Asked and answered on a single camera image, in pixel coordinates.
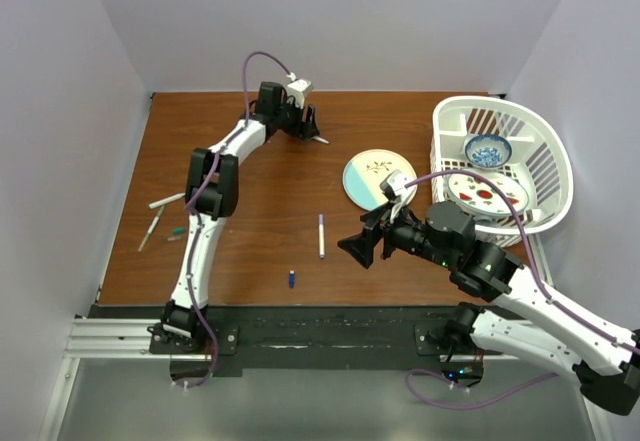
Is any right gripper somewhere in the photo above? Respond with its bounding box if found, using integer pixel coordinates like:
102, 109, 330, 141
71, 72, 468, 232
337, 198, 455, 268

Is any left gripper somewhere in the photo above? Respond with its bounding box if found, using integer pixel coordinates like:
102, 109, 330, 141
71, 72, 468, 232
274, 95, 319, 141

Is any white marker black tip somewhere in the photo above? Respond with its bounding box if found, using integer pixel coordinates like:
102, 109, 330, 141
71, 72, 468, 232
312, 136, 330, 145

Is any white marker with purple ink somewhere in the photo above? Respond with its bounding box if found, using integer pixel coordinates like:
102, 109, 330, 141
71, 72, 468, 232
318, 213, 326, 259

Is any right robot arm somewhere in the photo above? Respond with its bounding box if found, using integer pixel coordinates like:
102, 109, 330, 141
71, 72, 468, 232
337, 201, 639, 416

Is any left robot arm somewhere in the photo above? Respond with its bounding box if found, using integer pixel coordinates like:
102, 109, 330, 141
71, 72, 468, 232
160, 78, 319, 353

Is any thin green white pen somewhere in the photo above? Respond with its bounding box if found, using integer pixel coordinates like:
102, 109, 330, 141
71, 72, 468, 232
138, 206, 165, 252

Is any cream and blue plate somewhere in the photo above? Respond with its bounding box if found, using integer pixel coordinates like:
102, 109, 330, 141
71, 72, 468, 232
342, 149, 416, 211

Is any watermelon pattern plate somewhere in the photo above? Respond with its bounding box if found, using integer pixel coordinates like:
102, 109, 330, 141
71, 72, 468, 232
444, 169, 530, 218

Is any blue patterned bowl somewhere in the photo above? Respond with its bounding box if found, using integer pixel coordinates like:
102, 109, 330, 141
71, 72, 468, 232
464, 134, 513, 169

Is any white marker green tip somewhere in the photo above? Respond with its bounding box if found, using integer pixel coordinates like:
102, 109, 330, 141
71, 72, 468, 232
148, 193, 185, 210

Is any white plastic basket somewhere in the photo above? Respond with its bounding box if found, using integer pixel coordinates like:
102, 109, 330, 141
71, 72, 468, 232
430, 95, 574, 247

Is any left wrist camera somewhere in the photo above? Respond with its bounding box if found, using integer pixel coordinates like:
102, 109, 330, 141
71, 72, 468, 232
285, 78, 313, 109

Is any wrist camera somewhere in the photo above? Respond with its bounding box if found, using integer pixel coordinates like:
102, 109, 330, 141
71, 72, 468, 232
285, 78, 313, 109
380, 170, 417, 222

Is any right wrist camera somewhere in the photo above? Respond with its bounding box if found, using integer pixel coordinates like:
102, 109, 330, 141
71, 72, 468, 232
380, 170, 417, 222

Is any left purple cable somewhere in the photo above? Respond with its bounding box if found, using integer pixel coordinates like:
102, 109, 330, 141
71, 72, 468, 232
183, 50, 301, 390

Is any purple cable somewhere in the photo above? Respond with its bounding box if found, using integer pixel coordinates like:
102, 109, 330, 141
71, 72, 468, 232
403, 169, 640, 407
183, 50, 301, 390

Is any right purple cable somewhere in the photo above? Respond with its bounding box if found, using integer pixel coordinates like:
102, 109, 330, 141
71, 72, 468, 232
403, 169, 640, 407

